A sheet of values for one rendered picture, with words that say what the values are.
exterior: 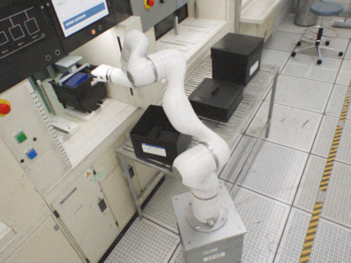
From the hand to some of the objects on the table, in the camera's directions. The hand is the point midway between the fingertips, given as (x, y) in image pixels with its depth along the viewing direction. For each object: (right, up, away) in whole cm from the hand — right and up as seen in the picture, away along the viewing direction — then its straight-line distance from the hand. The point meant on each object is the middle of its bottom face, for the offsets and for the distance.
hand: (90, 69), depth 158 cm
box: (+94, +10, +61) cm, 112 cm away
